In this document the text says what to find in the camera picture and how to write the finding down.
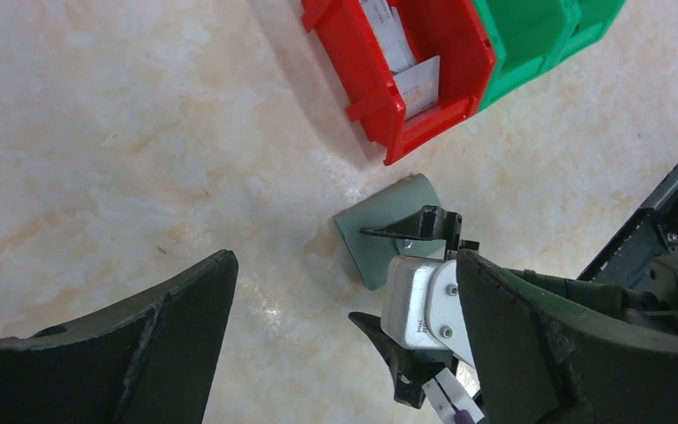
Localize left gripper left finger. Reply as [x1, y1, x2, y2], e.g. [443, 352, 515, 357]
[0, 250, 238, 423]

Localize middle green plastic bin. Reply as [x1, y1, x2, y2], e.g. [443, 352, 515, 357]
[474, 0, 581, 110]

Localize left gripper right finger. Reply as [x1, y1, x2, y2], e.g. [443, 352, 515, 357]
[456, 250, 678, 423]

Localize red plastic bin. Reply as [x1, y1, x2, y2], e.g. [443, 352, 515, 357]
[301, 0, 497, 165]

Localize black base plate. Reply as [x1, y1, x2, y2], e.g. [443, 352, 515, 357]
[579, 163, 678, 288]

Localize green plastic bin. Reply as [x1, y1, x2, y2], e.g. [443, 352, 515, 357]
[474, 0, 581, 110]
[556, 0, 626, 64]

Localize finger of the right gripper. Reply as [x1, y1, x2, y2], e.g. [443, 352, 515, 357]
[359, 205, 479, 260]
[348, 312, 459, 409]

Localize right green plastic bin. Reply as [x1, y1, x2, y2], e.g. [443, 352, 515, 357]
[556, 0, 626, 64]

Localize grey-green card holder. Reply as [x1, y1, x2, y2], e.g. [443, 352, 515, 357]
[332, 174, 445, 291]

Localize white cards in red bin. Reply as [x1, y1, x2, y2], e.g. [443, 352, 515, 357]
[359, 0, 440, 121]

